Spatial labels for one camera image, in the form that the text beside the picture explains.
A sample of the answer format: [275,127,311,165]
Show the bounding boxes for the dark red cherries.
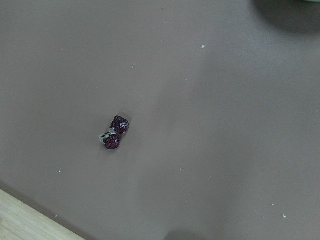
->
[98,115,130,150]

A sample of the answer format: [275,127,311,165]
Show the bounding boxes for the bamboo cutting board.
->
[0,190,82,240]

